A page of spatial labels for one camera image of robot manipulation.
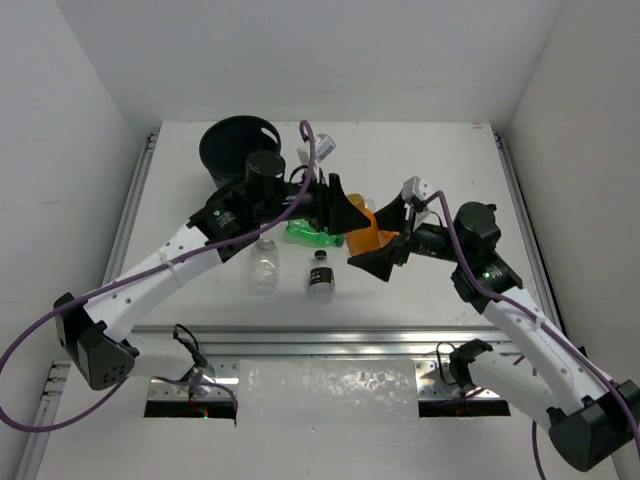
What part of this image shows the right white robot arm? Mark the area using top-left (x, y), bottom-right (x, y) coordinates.
top-left (348, 177), bottom-right (639, 472)

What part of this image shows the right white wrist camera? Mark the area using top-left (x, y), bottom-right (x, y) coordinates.
top-left (401, 176), bottom-right (435, 221)

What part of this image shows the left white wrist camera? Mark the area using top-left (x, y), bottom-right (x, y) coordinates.
top-left (296, 134), bottom-right (336, 174)

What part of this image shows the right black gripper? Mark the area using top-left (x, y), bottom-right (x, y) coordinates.
top-left (347, 192), bottom-right (468, 280)

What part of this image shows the orange juice bottle patterned label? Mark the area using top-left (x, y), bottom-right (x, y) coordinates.
top-left (345, 193), bottom-right (383, 256)

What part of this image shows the white front cover panel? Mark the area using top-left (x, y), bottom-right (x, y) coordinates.
top-left (37, 357), bottom-right (621, 480)

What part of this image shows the green plastic bottle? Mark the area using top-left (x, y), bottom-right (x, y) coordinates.
top-left (285, 220), bottom-right (344, 249)

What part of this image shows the aluminium front rail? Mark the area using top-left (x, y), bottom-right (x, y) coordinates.
top-left (124, 324), bottom-right (526, 359)

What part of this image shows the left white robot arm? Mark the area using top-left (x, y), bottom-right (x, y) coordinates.
top-left (55, 150), bottom-right (370, 391)

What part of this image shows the small black-label clear bottle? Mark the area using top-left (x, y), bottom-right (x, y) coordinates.
top-left (307, 250), bottom-right (335, 302)

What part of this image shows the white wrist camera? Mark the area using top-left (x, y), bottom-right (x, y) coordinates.
top-left (401, 176), bottom-right (435, 221)
top-left (296, 134), bottom-right (336, 174)

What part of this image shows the clear wide-mouth plastic jar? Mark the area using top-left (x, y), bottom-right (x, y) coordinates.
top-left (247, 239), bottom-right (280, 295)

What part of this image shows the black plastic bin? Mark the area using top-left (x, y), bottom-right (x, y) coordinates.
top-left (199, 115), bottom-right (282, 189)

